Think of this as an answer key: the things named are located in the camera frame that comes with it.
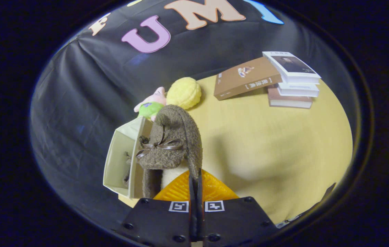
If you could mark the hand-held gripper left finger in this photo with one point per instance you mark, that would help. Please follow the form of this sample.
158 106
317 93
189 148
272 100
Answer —
160 219

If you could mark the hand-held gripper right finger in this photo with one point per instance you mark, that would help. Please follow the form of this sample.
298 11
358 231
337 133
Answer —
235 219

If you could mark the beige storage box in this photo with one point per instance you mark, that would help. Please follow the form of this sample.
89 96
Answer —
118 154

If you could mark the pink and green plush toy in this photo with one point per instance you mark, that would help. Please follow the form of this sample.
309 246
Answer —
151 106

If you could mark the pinkish brown book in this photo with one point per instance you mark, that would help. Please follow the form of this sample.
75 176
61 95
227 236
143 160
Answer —
288 102

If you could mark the yellow plush ball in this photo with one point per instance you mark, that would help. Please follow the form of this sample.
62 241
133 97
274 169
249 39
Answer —
184 92

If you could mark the brown cover book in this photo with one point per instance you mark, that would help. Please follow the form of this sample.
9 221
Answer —
242 82

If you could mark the plain white book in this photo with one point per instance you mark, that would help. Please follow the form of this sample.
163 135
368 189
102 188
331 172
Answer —
299 90

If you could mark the white portrait cover book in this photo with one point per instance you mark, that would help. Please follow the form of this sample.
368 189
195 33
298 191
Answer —
294 65

